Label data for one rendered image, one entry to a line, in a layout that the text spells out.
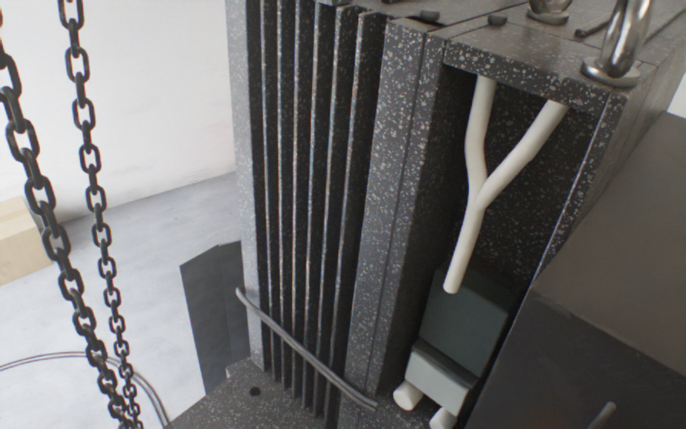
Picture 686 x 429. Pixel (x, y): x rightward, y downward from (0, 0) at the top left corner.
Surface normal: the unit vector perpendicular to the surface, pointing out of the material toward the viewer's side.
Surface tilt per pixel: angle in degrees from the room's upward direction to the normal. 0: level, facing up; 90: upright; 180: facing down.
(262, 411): 0
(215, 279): 90
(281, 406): 0
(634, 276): 0
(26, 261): 90
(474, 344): 90
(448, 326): 90
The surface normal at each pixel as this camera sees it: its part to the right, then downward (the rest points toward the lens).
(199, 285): 0.73, 0.44
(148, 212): 0.06, -0.80
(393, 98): -0.68, 0.41
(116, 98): 0.56, 0.51
